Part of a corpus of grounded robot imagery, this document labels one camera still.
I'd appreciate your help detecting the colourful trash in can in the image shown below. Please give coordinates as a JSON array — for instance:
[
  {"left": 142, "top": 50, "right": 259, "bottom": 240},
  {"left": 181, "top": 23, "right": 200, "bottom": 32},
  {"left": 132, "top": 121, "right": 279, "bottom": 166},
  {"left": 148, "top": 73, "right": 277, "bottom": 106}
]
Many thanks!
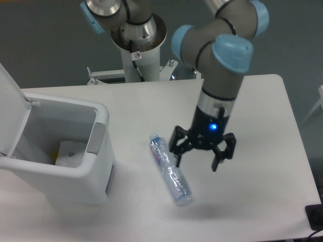
[{"left": 50, "top": 150, "right": 59, "bottom": 161}]

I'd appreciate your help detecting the clear plastic water bottle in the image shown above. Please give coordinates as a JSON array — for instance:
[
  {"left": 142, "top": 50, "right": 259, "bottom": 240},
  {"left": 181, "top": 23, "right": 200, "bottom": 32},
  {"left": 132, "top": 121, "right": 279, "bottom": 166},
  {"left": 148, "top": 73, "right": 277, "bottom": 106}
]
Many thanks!
[{"left": 149, "top": 134, "right": 192, "bottom": 206}]

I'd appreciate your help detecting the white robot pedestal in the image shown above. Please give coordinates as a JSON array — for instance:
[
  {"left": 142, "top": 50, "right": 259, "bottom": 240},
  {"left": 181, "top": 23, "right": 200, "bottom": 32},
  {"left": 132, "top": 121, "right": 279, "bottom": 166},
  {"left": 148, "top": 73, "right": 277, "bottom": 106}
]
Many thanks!
[{"left": 111, "top": 13, "right": 167, "bottom": 83}]

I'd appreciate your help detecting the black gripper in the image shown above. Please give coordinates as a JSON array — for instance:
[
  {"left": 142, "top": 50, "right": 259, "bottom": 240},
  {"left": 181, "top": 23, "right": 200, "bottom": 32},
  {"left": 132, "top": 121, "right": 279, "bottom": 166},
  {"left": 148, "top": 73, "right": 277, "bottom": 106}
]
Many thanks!
[{"left": 169, "top": 107, "right": 237, "bottom": 172}]

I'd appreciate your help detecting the white trash can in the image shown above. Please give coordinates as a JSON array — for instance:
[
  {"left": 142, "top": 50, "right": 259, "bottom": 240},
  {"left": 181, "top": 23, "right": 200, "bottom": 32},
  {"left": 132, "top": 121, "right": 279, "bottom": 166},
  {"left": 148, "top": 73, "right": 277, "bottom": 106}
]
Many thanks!
[{"left": 1, "top": 92, "right": 115, "bottom": 205}]

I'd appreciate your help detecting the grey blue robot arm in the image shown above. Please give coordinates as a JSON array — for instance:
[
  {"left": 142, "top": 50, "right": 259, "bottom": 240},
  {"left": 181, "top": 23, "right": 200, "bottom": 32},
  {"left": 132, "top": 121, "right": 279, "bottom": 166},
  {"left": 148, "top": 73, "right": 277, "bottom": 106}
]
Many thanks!
[{"left": 80, "top": 1, "right": 269, "bottom": 170}]

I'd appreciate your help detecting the white trash can lid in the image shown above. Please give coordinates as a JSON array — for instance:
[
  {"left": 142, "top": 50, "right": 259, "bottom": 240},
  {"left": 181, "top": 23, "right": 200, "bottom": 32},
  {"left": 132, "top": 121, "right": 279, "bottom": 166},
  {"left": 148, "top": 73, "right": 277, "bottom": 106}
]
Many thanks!
[{"left": 1, "top": 66, "right": 31, "bottom": 156}]

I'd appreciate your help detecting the black device at edge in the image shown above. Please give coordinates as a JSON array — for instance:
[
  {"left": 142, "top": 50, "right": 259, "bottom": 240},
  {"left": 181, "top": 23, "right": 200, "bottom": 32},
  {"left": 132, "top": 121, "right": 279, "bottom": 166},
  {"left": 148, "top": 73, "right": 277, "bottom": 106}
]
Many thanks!
[{"left": 305, "top": 204, "right": 322, "bottom": 230}]

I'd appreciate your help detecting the black cable on pedestal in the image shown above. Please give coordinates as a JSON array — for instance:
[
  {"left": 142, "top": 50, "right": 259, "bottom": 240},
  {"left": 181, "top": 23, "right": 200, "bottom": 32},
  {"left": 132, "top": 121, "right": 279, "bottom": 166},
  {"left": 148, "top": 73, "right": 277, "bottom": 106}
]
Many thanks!
[{"left": 128, "top": 39, "right": 147, "bottom": 83}]

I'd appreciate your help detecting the white furniture at right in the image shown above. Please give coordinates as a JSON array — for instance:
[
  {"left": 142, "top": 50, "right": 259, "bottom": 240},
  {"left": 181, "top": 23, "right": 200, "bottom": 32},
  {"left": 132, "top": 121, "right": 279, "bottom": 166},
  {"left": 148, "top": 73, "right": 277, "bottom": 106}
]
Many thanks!
[{"left": 307, "top": 85, "right": 323, "bottom": 118}]

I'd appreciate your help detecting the white metal base frame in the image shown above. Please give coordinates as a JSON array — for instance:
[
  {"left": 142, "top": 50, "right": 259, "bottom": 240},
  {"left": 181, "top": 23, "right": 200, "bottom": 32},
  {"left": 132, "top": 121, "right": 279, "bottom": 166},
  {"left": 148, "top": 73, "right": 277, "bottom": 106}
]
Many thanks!
[{"left": 87, "top": 59, "right": 180, "bottom": 85}]

